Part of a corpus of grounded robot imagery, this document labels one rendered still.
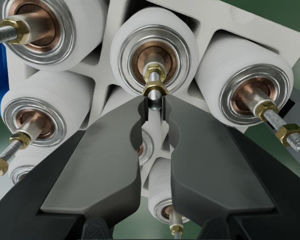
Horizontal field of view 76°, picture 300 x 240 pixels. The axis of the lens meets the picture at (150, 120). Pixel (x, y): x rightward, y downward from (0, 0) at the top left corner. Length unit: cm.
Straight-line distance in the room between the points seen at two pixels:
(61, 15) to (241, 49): 19
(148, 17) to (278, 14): 36
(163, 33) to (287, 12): 36
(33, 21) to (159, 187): 29
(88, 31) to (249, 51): 17
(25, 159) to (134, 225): 69
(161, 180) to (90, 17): 27
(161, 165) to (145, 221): 55
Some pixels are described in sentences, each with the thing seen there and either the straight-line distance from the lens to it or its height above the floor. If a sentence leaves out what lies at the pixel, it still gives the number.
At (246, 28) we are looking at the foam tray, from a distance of 30.
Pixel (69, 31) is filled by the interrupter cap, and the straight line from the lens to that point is 22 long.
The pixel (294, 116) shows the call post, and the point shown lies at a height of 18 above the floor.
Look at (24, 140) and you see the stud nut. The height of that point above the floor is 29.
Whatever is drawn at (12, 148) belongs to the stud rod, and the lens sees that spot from 25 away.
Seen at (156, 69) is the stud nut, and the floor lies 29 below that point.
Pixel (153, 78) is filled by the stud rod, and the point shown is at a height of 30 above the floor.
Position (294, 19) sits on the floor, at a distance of 54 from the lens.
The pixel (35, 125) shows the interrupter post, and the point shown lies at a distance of 27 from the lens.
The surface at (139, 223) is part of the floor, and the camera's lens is 93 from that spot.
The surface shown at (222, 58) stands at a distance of 25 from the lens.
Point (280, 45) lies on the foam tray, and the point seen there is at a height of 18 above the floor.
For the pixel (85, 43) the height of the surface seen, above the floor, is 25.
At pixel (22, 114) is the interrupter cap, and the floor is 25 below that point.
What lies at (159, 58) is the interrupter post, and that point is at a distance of 19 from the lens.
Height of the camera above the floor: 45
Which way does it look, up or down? 57 degrees down
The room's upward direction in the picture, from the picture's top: 178 degrees counter-clockwise
